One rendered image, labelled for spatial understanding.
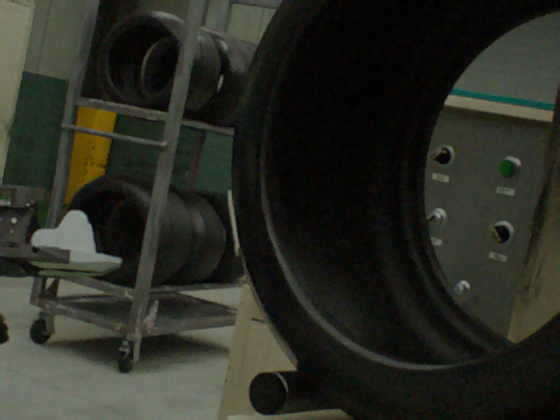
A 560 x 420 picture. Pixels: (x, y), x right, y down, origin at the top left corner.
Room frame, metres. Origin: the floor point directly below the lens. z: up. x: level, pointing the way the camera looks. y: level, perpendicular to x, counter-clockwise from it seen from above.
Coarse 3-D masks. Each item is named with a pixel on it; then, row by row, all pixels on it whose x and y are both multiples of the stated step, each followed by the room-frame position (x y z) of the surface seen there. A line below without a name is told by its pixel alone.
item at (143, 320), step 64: (192, 0) 4.91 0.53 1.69; (256, 0) 6.20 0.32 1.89; (128, 64) 5.47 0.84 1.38; (192, 64) 4.96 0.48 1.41; (64, 128) 5.13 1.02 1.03; (192, 128) 5.53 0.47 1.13; (64, 192) 5.18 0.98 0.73; (128, 192) 5.07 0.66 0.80; (192, 192) 5.62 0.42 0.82; (128, 256) 5.73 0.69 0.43; (192, 256) 5.37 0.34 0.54; (128, 320) 5.14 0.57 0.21; (192, 320) 5.47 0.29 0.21
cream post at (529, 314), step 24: (552, 120) 1.34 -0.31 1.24; (552, 144) 1.33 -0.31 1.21; (552, 168) 1.33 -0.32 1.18; (552, 192) 1.33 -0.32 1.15; (552, 216) 1.32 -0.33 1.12; (528, 240) 1.34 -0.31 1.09; (552, 240) 1.32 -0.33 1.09; (528, 264) 1.33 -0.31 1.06; (552, 264) 1.31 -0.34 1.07; (528, 288) 1.33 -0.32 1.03; (552, 288) 1.31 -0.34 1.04; (528, 312) 1.33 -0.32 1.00; (552, 312) 1.31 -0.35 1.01
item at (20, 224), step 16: (0, 208) 1.14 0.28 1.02; (16, 208) 1.14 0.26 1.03; (32, 208) 1.16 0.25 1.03; (0, 224) 1.12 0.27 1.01; (16, 224) 1.13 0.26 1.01; (32, 224) 1.17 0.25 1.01; (0, 240) 1.11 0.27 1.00; (16, 240) 1.12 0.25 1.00; (0, 272) 1.15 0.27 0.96; (16, 272) 1.14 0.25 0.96; (32, 272) 1.15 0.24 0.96
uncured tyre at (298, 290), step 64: (320, 0) 1.09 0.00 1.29; (384, 0) 1.26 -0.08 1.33; (448, 0) 1.30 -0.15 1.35; (512, 0) 1.26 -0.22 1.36; (256, 64) 1.14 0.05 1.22; (320, 64) 1.26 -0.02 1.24; (384, 64) 1.33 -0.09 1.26; (448, 64) 1.31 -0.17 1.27; (256, 128) 1.13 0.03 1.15; (320, 128) 1.29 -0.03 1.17; (384, 128) 1.35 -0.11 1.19; (256, 192) 1.12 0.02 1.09; (320, 192) 1.30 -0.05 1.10; (384, 192) 1.34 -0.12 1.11; (256, 256) 1.11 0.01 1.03; (320, 256) 1.26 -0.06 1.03; (384, 256) 1.32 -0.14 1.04; (320, 320) 1.04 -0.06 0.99; (384, 320) 1.28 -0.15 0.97; (448, 320) 1.27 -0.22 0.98; (320, 384) 1.07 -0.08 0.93; (384, 384) 1.00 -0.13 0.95; (448, 384) 0.95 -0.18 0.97; (512, 384) 0.92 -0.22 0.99
